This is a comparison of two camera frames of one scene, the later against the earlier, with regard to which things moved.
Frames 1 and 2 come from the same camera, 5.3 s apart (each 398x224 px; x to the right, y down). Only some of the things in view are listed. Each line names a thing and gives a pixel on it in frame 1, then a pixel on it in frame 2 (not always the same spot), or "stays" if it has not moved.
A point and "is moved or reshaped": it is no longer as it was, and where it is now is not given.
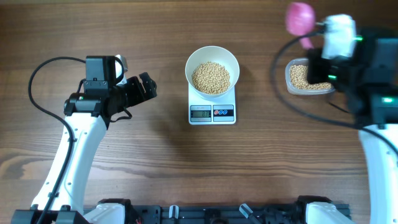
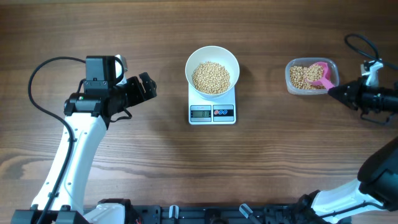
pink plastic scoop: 300,20 is moved or reshaped
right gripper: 315,56 to 353,96
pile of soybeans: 298,75 stays
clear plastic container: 297,82 stays
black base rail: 159,214 stays
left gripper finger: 148,85 stays
